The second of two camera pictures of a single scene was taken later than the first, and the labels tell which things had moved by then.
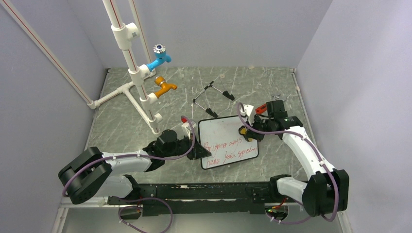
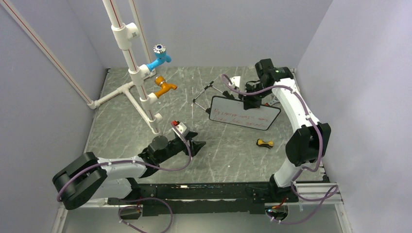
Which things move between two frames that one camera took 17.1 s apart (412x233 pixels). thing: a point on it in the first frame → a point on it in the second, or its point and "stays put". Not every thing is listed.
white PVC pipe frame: (123, 35) stays put
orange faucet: (160, 80) stays put
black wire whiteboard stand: (208, 110) stays put
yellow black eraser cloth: (243, 130) → (268, 144)
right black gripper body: (262, 124) → (253, 100)
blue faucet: (159, 51) stays put
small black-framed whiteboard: (222, 138) → (226, 109)
